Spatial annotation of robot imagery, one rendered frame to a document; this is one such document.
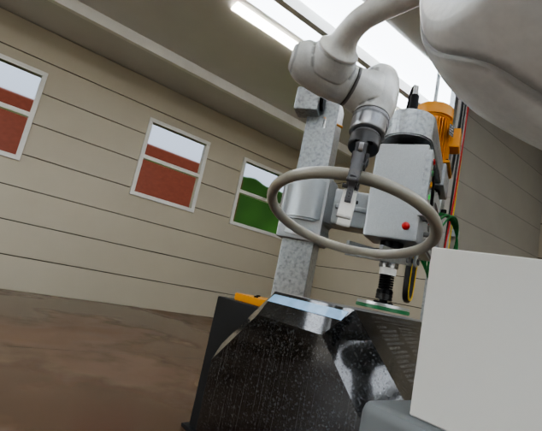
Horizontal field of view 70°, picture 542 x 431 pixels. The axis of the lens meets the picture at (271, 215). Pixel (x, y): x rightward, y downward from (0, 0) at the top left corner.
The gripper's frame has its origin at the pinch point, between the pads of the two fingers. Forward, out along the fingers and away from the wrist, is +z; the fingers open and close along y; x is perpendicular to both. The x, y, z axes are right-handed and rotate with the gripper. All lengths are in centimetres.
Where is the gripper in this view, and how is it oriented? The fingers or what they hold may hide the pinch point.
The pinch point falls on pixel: (346, 209)
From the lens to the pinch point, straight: 87.6
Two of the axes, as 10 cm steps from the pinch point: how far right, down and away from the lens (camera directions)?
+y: 1.3, 4.4, 8.9
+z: -3.1, 8.7, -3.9
